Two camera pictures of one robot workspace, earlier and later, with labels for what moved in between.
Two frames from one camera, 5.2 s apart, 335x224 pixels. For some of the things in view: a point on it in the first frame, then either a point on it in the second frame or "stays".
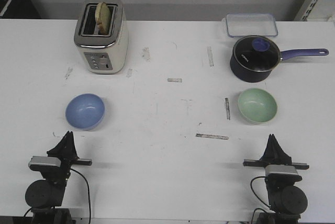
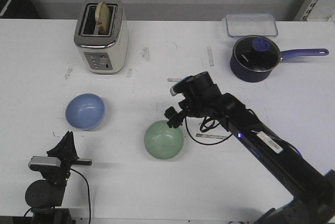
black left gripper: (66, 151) stays
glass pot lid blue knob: (257, 53) stays
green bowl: (256, 105) → (163, 142)
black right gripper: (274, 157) → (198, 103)
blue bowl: (85, 110) stays
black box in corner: (15, 3) stays
